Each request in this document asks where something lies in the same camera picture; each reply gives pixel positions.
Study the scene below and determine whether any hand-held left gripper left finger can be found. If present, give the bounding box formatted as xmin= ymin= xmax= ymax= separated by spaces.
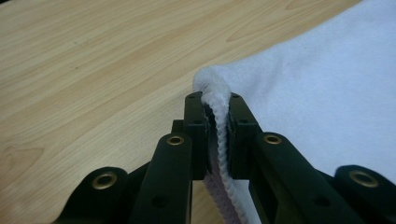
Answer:
xmin=171 ymin=91 xmax=210 ymax=182

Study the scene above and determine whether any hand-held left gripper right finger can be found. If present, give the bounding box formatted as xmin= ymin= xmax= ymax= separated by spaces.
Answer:
xmin=226 ymin=91 xmax=263 ymax=181

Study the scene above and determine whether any white printed baby garment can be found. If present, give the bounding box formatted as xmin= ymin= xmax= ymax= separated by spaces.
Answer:
xmin=191 ymin=0 xmax=396 ymax=224

